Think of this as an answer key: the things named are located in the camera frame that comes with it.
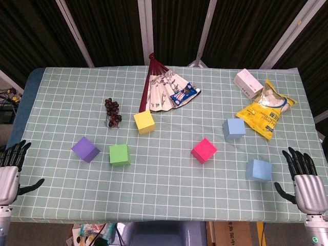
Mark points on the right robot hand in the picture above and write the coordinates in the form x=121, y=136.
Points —
x=311, y=192

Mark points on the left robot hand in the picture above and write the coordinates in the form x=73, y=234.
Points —
x=9, y=184

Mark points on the green foam cube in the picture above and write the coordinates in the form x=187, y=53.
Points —
x=119, y=155

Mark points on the pink foam cube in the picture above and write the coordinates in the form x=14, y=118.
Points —
x=203, y=151

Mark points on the yellow foam cube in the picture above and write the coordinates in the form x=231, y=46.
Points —
x=144, y=122

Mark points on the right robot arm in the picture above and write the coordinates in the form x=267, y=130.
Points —
x=316, y=230

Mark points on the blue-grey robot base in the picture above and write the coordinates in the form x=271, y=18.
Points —
x=164, y=234

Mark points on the light blue foam cube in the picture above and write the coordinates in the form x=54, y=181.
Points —
x=233, y=128
x=258, y=170

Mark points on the black electronic device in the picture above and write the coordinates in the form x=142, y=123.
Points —
x=6, y=116

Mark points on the purple foam cube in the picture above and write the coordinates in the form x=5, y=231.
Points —
x=84, y=150

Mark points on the yellow snack bag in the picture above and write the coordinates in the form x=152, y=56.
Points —
x=264, y=115

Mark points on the brown cardboard box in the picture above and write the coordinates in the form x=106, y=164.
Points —
x=230, y=234

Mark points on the colourful printed bag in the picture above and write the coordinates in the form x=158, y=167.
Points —
x=89, y=230

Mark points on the green checked tablecloth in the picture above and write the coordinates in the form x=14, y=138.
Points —
x=194, y=189

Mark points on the white cardboard box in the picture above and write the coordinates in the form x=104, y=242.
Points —
x=247, y=82

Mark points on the dark red grape bunch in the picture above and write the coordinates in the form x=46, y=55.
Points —
x=112, y=110

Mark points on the blue cookie snack packet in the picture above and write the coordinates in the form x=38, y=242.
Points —
x=182, y=94

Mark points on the painted paper folding fan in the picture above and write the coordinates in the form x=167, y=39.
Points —
x=159, y=87

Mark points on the white metal frame post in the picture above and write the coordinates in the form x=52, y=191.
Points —
x=289, y=33
x=207, y=25
x=321, y=117
x=10, y=80
x=145, y=30
x=74, y=33

